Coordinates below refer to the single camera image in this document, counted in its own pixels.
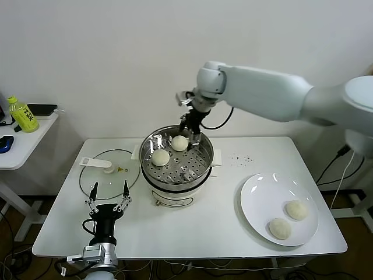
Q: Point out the white steamed baozi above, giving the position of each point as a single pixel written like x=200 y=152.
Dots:
x=296 y=210
x=160 y=158
x=179 y=143
x=279 y=229

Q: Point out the white side table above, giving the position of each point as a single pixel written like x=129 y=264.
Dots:
x=32 y=146

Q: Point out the small black adapter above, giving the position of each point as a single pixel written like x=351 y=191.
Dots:
x=17 y=129

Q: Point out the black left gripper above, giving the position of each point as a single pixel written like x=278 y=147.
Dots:
x=105 y=221

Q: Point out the white round plate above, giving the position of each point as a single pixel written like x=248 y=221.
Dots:
x=262 y=204

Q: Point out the stainless steel steamer basket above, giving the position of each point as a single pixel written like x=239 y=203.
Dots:
x=157 y=172

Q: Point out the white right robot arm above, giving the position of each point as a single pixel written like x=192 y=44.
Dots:
x=262 y=90

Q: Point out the scattered dark crumbs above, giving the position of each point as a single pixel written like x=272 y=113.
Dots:
x=240 y=160

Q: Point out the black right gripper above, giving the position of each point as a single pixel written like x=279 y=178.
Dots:
x=195 y=121

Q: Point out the blue computer mouse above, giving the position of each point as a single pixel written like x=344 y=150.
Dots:
x=6 y=145

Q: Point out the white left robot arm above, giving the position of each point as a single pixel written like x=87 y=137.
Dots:
x=100 y=275

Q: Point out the yellow green tea bottle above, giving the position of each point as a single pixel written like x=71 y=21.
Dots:
x=24 y=119

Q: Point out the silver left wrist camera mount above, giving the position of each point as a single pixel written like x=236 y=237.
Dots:
x=99 y=254

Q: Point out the glass pot lid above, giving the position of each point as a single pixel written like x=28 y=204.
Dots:
x=116 y=157

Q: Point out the white electric cooker base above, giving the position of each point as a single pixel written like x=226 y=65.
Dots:
x=175 y=198

